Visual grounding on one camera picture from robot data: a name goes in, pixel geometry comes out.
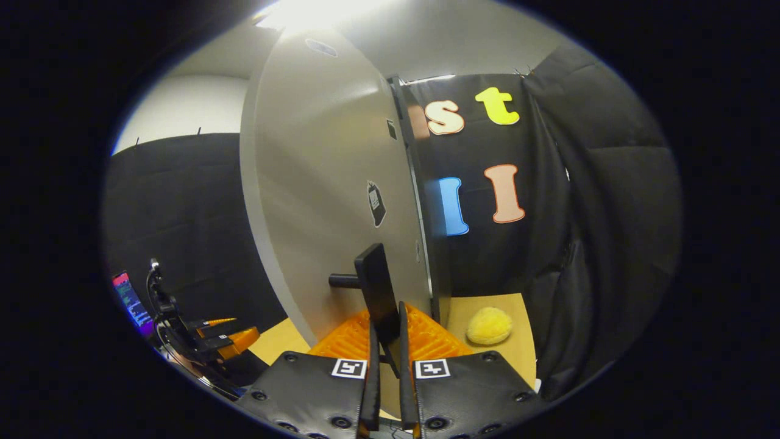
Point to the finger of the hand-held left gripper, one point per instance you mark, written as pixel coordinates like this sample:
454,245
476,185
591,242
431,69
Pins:
213,324
234,341

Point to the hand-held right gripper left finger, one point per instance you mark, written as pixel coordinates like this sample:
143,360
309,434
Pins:
373,390

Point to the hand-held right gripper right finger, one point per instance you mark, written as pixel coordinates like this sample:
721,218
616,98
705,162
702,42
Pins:
406,390

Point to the dark grey cabinet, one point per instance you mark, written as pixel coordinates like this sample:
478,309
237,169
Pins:
434,256

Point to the white cabinet door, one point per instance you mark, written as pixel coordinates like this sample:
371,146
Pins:
323,171

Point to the phone with lit screen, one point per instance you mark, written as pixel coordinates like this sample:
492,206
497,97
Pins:
131,302

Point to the yellow plush toy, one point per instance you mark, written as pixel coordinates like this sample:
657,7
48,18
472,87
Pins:
489,326

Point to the long ceiling light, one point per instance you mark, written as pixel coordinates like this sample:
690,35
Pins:
317,12

